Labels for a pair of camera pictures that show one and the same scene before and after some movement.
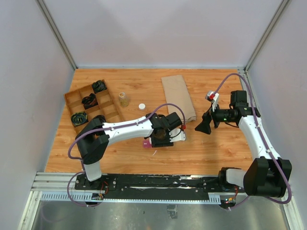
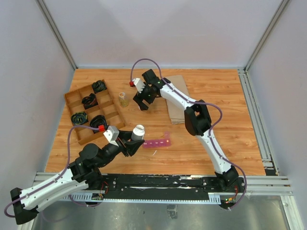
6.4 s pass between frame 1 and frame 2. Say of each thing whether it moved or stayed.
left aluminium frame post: stayed
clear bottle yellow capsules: stayed
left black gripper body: moved
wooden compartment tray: stayed
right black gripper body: moved
